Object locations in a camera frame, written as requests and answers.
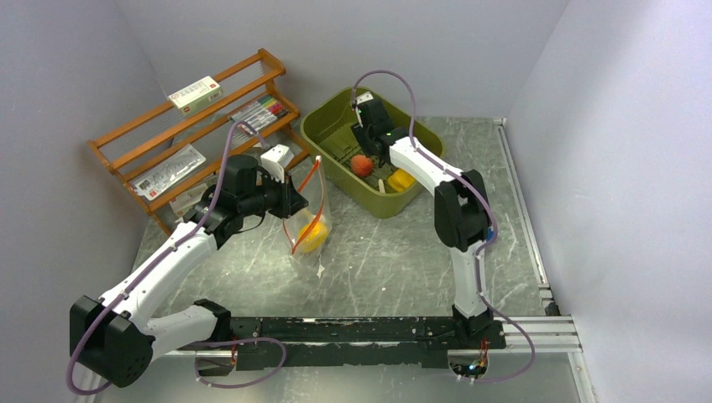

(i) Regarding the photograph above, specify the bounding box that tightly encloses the small box under shelf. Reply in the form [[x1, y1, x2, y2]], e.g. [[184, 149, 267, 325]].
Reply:
[[169, 183, 209, 217]]

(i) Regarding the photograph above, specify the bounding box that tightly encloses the white green box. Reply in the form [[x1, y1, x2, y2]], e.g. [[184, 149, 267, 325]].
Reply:
[[166, 76, 223, 118]]

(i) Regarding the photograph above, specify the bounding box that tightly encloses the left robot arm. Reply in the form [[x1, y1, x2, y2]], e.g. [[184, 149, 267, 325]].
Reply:
[[65, 146, 308, 395]]

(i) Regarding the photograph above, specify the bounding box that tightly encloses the orange toy peach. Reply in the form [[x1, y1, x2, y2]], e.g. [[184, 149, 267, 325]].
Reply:
[[350, 154, 374, 178]]

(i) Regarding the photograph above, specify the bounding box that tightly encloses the olive green plastic basin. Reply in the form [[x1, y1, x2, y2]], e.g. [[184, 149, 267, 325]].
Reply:
[[301, 87, 430, 219]]

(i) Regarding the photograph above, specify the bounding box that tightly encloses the clear zip top bag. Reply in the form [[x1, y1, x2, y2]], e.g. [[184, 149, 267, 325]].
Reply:
[[282, 155, 332, 280]]

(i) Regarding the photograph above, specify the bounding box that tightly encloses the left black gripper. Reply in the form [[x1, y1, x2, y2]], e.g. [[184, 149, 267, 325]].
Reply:
[[239, 168, 308, 218]]

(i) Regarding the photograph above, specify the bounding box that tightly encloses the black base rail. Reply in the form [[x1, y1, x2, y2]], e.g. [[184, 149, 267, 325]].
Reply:
[[195, 299, 506, 374]]

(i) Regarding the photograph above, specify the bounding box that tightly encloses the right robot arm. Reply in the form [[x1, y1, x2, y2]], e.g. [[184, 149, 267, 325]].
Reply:
[[351, 92, 494, 348]]

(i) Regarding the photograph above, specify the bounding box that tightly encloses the yellow toy bell pepper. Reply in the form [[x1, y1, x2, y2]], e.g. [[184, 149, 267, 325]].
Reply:
[[387, 169, 416, 192]]

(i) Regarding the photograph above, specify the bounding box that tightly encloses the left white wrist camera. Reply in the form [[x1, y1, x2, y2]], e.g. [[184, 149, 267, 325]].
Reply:
[[260, 144, 295, 183]]

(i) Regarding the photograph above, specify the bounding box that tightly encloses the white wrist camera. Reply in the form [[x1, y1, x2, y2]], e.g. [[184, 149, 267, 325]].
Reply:
[[260, 144, 295, 183], [354, 92, 374, 106]]

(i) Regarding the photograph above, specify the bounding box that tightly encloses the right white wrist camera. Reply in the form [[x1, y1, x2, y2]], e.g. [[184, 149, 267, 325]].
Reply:
[[354, 92, 374, 106]]

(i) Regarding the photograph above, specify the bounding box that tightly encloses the pack of coloured markers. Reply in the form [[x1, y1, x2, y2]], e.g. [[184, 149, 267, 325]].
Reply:
[[229, 94, 289, 132]]

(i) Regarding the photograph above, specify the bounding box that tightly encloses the clear flat plastic package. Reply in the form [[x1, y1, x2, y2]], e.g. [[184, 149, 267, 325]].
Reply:
[[130, 144, 207, 201]]

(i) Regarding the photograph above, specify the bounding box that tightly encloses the yellow toy mango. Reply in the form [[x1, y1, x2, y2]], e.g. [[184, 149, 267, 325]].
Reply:
[[296, 222, 329, 254]]

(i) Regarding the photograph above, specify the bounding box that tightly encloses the wooden shelf rack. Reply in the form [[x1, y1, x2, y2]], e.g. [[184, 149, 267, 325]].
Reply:
[[87, 49, 309, 233]]

